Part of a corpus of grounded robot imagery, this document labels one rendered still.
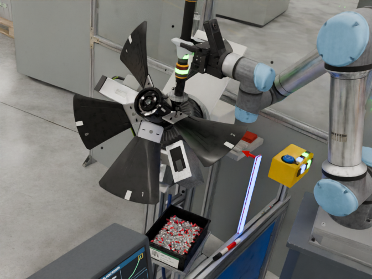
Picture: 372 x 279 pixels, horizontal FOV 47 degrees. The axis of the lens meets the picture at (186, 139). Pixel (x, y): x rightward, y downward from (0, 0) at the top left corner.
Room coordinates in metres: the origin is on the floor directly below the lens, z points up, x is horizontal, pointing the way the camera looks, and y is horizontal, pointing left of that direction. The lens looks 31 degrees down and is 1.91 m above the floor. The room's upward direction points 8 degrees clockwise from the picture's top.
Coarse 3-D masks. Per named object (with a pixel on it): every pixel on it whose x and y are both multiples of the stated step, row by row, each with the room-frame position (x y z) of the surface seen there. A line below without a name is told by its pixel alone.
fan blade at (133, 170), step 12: (132, 144) 1.31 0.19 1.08; (144, 144) 1.32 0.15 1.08; (156, 144) 1.33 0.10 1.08; (120, 156) 1.28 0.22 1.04; (132, 156) 1.28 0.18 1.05; (144, 156) 1.30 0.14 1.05; (156, 156) 1.31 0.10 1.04; (120, 168) 1.25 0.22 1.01; (132, 168) 1.26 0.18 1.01; (144, 168) 1.27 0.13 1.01; (156, 168) 1.29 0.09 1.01; (108, 180) 1.23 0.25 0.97; (120, 180) 1.23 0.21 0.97; (132, 180) 1.24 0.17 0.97; (144, 180) 1.25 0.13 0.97; (156, 180) 1.26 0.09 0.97; (120, 192) 1.21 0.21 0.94; (132, 192) 1.22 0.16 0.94; (156, 192) 1.23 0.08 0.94
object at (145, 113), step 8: (144, 88) 1.43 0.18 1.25; (152, 88) 1.42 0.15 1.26; (136, 96) 1.41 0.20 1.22; (144, 96) 1.41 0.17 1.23; (152, 96) 1.39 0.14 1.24; (160, 96) 1.38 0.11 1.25; (136, 104) 1.39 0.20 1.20; (144, 104) 1.39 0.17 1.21; (152, 104) 1.38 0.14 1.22; (160, 104) 1.36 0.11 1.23; (168, 104) 1.40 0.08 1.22; (136, 112) 1.37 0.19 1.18; (144, 112) 1.36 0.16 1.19; (152, 112) 1.34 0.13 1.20; (160, 112) 1.36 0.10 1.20; (168, 112) 1.39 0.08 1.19; (152, 120) 1.36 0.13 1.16; (160, 120) 1.37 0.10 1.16; (168, 128) 1.40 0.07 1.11
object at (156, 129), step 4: (144, 124) 1.36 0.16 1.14; (148, 124) 1.37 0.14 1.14; (152, 124) 1.37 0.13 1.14; (140, 128) 1.35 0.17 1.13; (144, 128) 1.35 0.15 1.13; (148, 128) 1.36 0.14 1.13; (152, 128) 1.37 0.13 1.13; (156, 128) 1.37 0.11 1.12; (160, 128) 1.38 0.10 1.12; (140, 132) 1.34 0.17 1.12; (144, 132) 1.35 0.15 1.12; (148, 132) 1.35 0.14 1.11; (156, 132) 1.37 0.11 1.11; (160, 132) 1.37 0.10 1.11; (140, 136) 1.33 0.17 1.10; (144, 136) 1.34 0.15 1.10; (148, 136) 1.35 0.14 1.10; (152, 136) 1.35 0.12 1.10; (156, 136) 1.36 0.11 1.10; (160, 136) 1.36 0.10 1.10; (152, 140) 1.35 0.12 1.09; (156, 140) 1.35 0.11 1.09; (160, 140) 1.36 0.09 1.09
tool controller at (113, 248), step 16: (112, 224) 0.73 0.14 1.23; (96, 240) 0.67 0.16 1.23; (112, 240) 0.67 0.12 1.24; (128, 240) 0.66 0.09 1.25; (144, 240) 0.67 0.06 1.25; (64, 256) 0.61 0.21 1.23; (80, 256) 0.61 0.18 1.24; (96, 256) 0.61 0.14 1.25; (112, 256) 0.61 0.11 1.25; (128, 256) 0.63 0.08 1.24; (144, 256) 0.66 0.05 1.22; (48, 272) 0.56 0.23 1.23; (64, 272) 0.56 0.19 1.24; (80, 272) 0.56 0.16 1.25; (96, 272) 0.56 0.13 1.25; (112, 272) 0.59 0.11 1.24; (128, 272) 0.61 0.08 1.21; (144, 272) 0.65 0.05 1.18
